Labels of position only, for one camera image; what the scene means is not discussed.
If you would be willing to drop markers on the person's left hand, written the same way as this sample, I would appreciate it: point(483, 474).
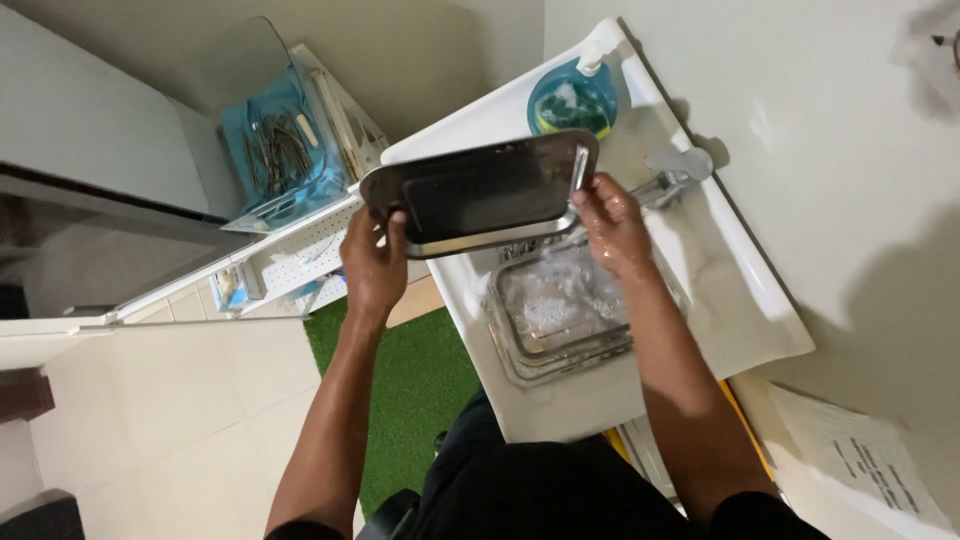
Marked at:
point(373, 268)

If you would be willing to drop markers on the person's right hand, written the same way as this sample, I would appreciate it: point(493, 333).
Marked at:
point(616, 227)

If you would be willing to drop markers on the person's right fingers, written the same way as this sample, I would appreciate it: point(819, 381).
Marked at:
point(589, 204)

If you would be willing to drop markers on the stainless steel instrument tray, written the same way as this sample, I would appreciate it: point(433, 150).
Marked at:
point(480, 193)

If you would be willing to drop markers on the white ceramic sink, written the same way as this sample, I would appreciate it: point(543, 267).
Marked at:
point(600, 247)

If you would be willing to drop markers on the chrome faucet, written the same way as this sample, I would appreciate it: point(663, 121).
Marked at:
point(671, 180)

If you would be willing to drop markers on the blue bowl with sponge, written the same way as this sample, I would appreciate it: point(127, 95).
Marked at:
point(573, 101)

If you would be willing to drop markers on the clear glass dish with suds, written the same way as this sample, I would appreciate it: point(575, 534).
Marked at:
point(559, 315)

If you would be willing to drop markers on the green artificial grass mat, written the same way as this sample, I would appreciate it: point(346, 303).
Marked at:
point(409, 397)

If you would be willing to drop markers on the person's black clothing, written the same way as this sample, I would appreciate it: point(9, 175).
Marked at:
point(555, 487)

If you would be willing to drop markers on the white perforated trolley cart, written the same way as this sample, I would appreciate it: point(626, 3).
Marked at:
point(300, 240)

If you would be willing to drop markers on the clear tray with blue cloth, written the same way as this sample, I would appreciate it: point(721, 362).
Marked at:
point(281, 146)

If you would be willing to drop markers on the pile of metal surgical instruments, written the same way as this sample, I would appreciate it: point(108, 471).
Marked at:
point(276, 154)

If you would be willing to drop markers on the small box with blue label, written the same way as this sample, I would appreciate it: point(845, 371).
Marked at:
point(232, 286)

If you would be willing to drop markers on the white paper sheet with print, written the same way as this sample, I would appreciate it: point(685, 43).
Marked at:
point(855, 457)

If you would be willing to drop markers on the white cabinet with dark door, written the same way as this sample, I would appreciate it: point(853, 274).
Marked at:
point(90, 217)

